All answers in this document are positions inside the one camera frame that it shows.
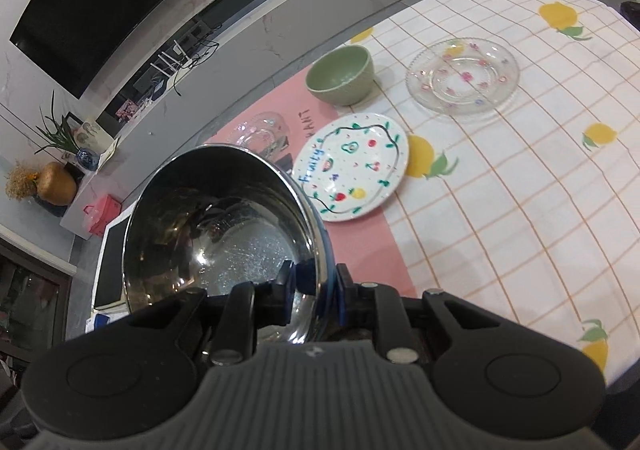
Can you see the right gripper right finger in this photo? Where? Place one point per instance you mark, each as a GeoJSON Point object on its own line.
{"type": "Point", "coordinates": [377, 312]}

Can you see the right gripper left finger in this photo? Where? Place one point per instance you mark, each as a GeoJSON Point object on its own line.
{"type": "Point", "coordinates": [246, 309]}

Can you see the steel bowl orange outside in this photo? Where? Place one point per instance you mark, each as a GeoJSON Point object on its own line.
{"type": "Point", "coordinates": [220, 215]}

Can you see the white fruity painted plate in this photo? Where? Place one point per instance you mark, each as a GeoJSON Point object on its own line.
{"type": "Point", "coordinates": [352, 165]}

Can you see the clear glass plate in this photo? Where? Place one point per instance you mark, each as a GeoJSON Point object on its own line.
{"type": "Point", "coordinates": [265, 134]}
{"type": "Point", "coordinates": [463, 76]}

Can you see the green ceramic bowl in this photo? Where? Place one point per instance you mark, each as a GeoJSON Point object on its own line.
{"type": "Point", "coordinates": [342, 77]}

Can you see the black notebook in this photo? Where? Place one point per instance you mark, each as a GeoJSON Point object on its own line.
{"type": "Point", "coordinates": [108, 289]}

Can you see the blue white box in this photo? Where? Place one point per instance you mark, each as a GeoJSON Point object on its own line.
{"type": "Point", "coordinates": [98, 320]}

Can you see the pink storage box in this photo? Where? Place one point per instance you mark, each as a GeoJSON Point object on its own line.
{"type": "Point", "coordinates": [98, 214]}

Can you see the checkered lemon tablecloth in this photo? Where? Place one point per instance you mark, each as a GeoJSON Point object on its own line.
{"type": "Point", "coordinates": [530, 211]}

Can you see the golden vase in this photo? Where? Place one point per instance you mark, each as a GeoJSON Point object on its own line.
{"type": "Point", "coordinates": [56, 185]}

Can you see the white wifi router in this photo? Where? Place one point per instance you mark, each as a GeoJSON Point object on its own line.
{"type": "Point", "coordinates": [173, 62]}

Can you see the potted plant in blue vase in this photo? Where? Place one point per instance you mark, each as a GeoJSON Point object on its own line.
{"type": "Point", "coordinates": [59, 135]}

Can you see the white tv console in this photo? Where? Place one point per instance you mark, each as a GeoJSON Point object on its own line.
{"type": "Point", "coordinates": [277, 35]}

